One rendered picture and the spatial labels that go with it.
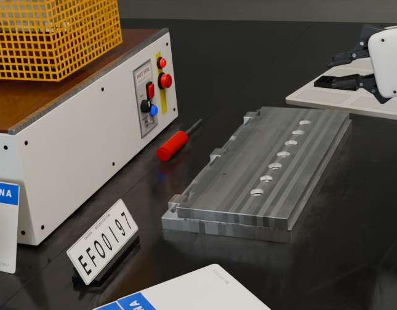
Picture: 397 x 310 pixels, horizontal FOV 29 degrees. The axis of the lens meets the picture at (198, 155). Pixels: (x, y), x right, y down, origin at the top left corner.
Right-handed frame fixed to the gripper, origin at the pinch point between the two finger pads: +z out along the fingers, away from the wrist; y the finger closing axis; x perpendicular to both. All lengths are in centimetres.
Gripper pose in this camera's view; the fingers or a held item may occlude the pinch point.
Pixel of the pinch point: (343, 70)
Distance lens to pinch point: 124.5
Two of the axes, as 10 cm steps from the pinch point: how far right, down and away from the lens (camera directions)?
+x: 3.7, -4.0, 8.4
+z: -8.8, 1.4, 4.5
